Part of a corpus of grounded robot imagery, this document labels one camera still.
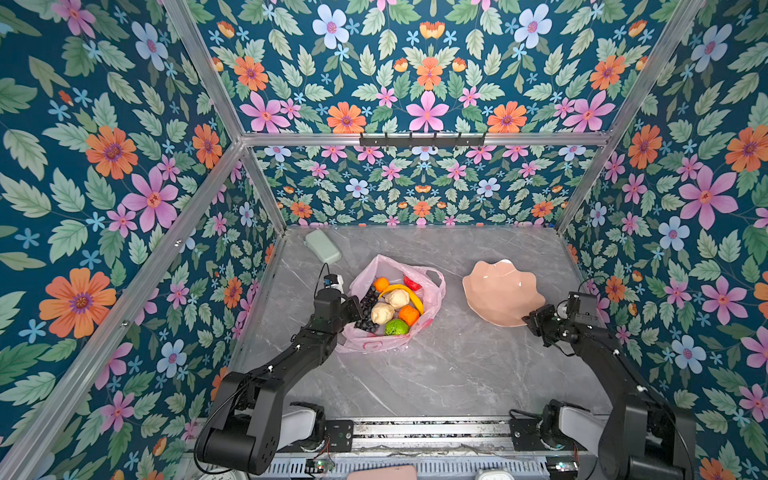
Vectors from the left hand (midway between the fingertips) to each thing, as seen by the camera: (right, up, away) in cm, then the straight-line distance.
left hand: (362, 291), depth 87 cm
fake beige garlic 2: (+6, -7, +3) cm, 10 cm away
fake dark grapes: (0, -5, +7) cm, 9 cm away
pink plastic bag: (+22, +2, +6) cm, 22 cm away
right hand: (+47, -6, -1) cm, 48 cm away
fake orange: (+4, +1, +11) cm, 12 cm away
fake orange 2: (+14, -7, +3) cm, 16 cm away
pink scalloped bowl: (+44, -2, +9) cm, 45 cm away
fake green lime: (+10, -11, -1) cm, 15 cm away
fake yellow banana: (+11, 0, +12) cm, 16 cm away
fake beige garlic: (+10, -3, +6) cm, 12 cm away
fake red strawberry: (+15, +1, +9) cm, 17 cm away
